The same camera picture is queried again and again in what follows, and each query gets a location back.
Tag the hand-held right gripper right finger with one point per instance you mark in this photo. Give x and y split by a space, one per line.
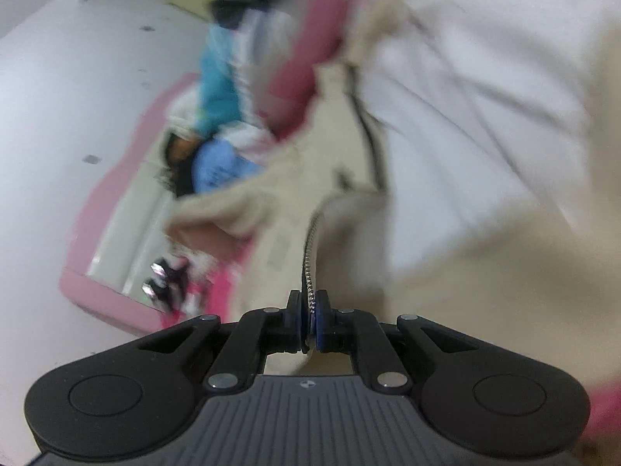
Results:
321 325

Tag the teal striped cloth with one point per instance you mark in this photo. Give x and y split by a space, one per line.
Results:
218 82

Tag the pink white quilt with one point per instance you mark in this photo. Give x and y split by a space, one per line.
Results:
301 58

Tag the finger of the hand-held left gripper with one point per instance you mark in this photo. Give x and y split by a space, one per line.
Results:
167 284

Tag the pink floral bed sheet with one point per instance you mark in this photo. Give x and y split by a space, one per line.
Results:
604 412

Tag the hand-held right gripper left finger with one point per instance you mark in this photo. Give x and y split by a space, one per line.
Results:
296 323

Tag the cream zip sweatshirt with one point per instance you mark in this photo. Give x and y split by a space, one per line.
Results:
436 213

